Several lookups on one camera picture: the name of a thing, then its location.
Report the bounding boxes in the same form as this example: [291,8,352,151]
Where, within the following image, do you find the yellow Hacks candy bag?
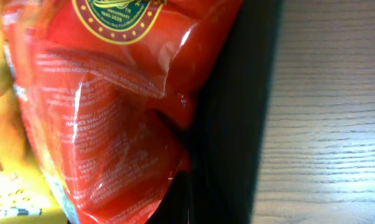
[0,1,68,224]

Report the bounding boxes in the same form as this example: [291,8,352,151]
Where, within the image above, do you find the black open gift box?
[149,0,284,224]

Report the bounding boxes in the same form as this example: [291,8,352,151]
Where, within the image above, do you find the red Hacks candy bag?
[1,0,242,223]

